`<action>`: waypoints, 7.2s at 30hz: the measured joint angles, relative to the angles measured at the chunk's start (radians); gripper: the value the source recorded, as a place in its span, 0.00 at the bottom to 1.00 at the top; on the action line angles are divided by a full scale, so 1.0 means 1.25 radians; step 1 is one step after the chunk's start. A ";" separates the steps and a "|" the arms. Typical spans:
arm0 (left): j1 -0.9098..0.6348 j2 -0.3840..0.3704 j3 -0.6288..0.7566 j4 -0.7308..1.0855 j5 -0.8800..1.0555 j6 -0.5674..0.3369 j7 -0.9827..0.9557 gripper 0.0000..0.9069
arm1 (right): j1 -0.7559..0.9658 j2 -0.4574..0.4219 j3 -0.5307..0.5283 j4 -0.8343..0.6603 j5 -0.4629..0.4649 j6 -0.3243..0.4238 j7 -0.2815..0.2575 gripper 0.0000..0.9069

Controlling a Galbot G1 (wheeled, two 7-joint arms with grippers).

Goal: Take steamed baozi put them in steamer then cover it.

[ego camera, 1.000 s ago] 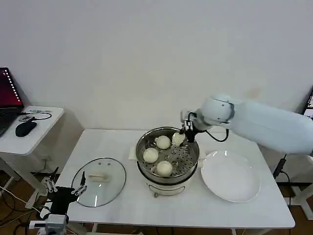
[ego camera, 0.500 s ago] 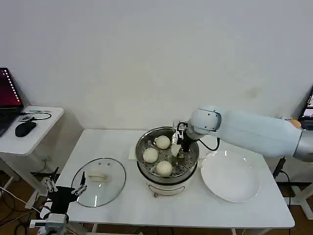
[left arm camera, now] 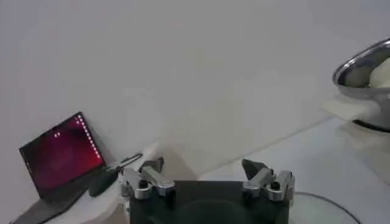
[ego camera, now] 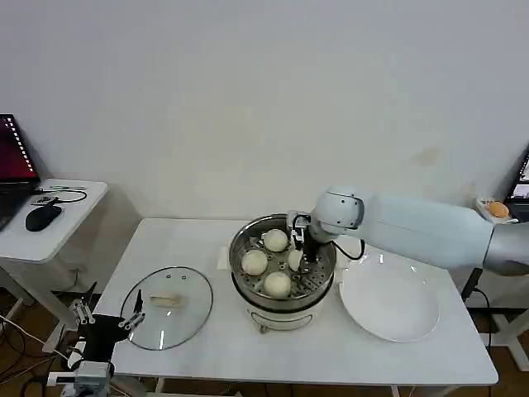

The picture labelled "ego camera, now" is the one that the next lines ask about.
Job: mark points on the white steamed bun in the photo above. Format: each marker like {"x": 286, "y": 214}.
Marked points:
{"x": 277, "y": 283}
{"x": 254, "y": 262}
{"x": 294, "y": 260}
{"x": 275, "y": 240}

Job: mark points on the white desk with legs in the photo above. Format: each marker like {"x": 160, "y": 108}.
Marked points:
{"x": 512, "y": 318}

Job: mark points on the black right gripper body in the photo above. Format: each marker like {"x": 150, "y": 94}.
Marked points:
{"x": 313, "y": 244}

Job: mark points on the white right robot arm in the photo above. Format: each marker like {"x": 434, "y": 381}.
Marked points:
{"x": 413, "y": 231}

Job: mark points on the small black dongle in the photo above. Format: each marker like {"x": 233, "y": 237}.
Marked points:
{"x": 44, "y": 201}

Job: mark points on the white round plate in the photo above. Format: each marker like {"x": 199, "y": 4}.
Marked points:
{"x": 388, "y": 302}

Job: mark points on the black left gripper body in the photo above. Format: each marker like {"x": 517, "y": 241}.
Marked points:
{"x": 101, "y": 335}

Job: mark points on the black laptop with bright screen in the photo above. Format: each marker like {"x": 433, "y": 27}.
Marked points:
{"x": 522, "y": 182}

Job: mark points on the white folding table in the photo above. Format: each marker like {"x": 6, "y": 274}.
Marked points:
{"x": 289, "y": 351}

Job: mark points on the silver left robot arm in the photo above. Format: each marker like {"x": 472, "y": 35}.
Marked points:
{"x": 93, "y": 374}

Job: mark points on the green pen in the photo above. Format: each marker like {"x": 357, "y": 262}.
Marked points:
{"x": 68, "y": 188}

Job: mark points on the small white side table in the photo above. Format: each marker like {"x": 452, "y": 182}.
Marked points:
{"x": 62, "y": 240}

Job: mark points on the orange round object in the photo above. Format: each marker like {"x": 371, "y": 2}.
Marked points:
{"x": 498, "y": 209}

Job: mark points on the white printed box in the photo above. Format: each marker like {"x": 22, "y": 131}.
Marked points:
{"x": 482, "y": 202}

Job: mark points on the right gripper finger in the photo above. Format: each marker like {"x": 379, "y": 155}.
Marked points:
{"x": 317, "y": 264}
{"x": 306, "y": 266}

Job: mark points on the black computer mouse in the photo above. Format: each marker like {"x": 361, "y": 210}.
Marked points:
{"x": 41, "y": 217}

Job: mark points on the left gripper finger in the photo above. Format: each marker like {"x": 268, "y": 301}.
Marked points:
{"x": 84, "y": 304}
{"x": 137, "y": 308}

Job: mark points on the black laptop with red screen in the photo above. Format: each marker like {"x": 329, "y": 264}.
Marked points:
{"x": 12, "y": 165}

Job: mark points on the perforated steel steamer pot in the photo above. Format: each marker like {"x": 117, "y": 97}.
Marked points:
{"x": 248, "y": 240}

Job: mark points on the round glass lid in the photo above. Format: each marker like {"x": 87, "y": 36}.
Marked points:
{"x": 169, "y": 326}

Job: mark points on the white electric cooker base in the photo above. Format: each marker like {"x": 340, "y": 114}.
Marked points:
{"x": 285, "y": 320}

